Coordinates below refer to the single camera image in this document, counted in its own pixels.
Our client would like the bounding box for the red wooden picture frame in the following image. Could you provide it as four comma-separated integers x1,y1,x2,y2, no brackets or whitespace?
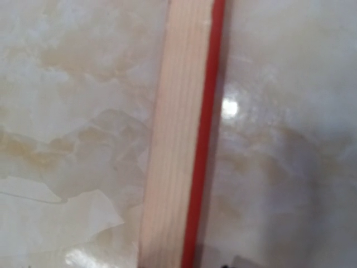
138,1,225,267

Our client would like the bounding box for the clear acrylic sheet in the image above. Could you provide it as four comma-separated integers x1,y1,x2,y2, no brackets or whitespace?
1,1,168,267

